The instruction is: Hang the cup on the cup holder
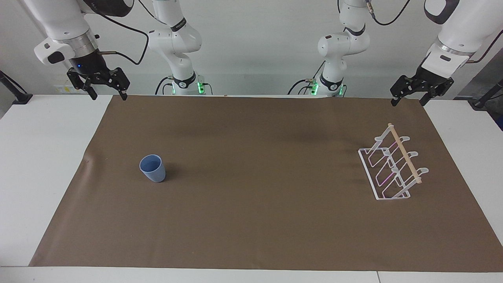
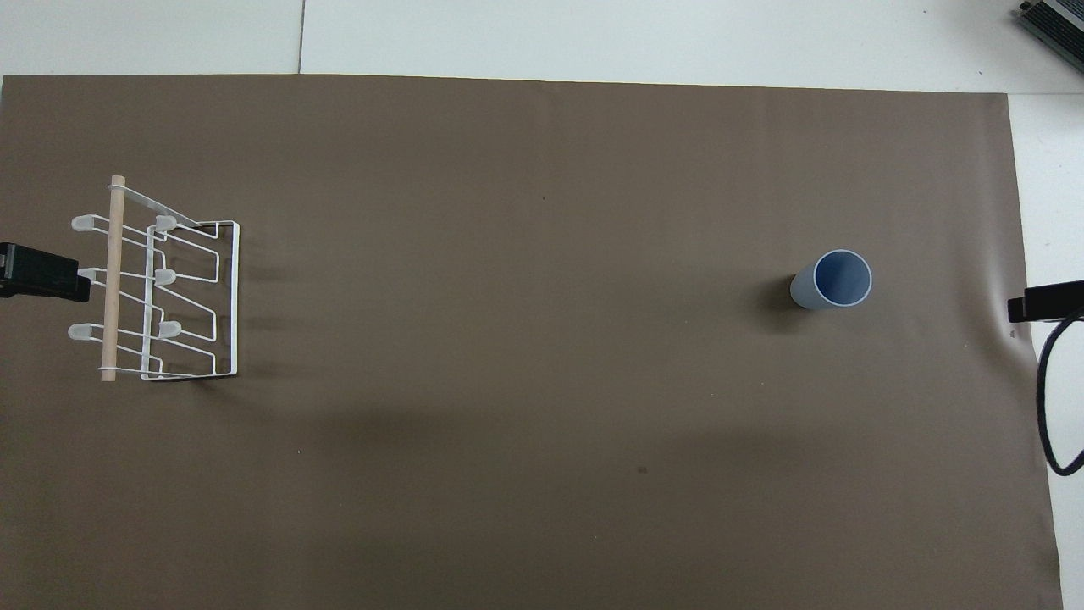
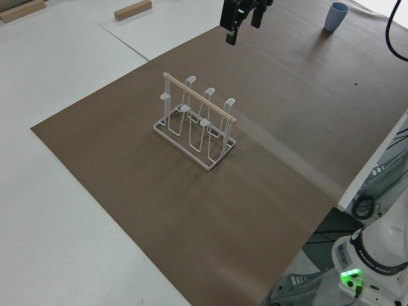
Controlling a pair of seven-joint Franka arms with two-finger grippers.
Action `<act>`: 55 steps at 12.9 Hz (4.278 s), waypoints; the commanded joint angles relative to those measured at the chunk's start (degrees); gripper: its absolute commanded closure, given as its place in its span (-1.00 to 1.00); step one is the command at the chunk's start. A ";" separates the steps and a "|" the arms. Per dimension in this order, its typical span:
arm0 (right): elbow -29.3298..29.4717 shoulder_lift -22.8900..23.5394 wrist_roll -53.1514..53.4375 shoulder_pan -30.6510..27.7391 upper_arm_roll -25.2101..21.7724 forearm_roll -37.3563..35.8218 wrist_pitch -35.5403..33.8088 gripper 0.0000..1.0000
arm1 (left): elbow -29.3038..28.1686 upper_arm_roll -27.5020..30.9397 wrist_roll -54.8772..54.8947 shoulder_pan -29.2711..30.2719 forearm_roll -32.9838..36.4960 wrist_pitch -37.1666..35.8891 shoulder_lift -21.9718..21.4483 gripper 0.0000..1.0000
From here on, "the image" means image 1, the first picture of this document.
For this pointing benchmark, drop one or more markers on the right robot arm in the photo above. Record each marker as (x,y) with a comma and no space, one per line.
(63,19)

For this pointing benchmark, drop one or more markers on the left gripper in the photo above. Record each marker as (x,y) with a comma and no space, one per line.
(430,78)

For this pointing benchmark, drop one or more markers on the blue plastic cup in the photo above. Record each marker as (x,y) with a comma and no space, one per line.
(153,169)

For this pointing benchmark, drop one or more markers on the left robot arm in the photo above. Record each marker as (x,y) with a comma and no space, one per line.
(459,27)

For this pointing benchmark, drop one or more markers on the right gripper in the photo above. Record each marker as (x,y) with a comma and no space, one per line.
(89,65)

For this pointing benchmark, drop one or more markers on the black stand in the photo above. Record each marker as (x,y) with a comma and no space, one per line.
(485,98)
(17,94)

